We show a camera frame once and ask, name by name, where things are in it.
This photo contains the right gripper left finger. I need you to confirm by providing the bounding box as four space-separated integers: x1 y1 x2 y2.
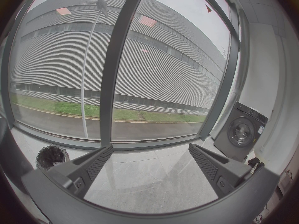
53 144 114 199

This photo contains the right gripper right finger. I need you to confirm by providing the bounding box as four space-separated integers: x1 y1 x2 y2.
188 143 252 199

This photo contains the black plastic bag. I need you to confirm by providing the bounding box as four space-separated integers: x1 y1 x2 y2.
36 145 70 172

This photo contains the dark grey washing machine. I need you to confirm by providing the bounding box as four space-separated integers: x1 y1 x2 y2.
213 101 269 162

